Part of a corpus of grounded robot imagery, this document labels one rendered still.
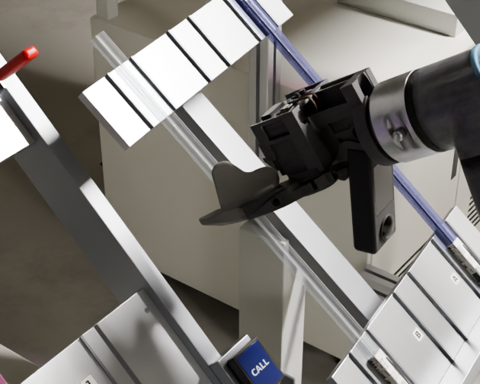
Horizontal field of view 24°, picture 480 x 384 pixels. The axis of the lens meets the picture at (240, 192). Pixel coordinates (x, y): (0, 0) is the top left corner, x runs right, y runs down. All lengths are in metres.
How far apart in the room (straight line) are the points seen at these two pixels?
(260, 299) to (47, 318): 1.15
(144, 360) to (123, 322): 0.04
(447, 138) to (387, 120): 0.05
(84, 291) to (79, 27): 1.31
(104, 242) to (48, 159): 0.10
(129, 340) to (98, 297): 1.36
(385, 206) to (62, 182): 0.32
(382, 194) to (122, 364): 0.29
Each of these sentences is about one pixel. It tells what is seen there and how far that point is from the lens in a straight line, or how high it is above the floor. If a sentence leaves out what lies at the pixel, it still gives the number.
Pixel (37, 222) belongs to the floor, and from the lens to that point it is 2.68.
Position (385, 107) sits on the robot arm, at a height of 1.08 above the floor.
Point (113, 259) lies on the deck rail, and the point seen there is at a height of 0.87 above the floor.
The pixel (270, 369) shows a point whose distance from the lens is 1.11.
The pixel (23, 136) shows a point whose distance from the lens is 1.11.
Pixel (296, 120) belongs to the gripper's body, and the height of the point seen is 1.05.
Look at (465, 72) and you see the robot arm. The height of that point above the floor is 1.13.
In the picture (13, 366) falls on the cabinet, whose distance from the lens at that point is 1.39.
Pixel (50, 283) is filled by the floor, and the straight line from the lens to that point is 2.49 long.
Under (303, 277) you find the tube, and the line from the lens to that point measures 1.12.
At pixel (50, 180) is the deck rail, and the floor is 0.93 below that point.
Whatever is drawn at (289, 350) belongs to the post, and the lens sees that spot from 1.36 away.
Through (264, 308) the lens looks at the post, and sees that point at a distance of 1.31.
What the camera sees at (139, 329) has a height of 0.83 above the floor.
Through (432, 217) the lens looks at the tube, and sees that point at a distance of 1.30.
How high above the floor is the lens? 1.55
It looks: 34 degrees down
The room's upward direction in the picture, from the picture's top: straight up
